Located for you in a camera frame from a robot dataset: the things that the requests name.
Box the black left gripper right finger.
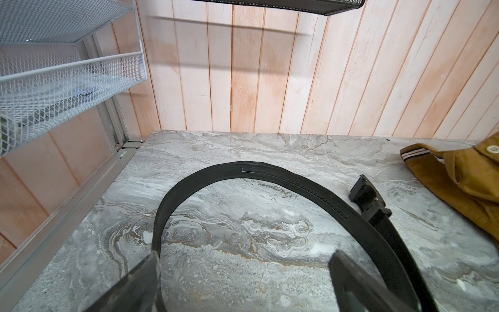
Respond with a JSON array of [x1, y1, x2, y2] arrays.
[[328, 250, 414, 312]]

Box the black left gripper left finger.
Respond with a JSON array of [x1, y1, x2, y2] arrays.
[[86, 251, 161, 312]]

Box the black leather belt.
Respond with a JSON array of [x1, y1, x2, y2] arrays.
[[152, 161, 438, 311]]

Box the mustard yellow trousers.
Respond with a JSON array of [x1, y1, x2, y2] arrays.
[[400, 133, 498, 240]]

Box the aluminium frame rails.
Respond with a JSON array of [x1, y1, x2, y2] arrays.
[[1, 27, 142, 311]]

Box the white wire mesh shelf rack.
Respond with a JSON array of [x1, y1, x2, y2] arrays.
[[1, 1, 148, 155]]

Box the black wire mesh basket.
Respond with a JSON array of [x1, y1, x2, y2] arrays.
[[201, 0, 366, 16]]

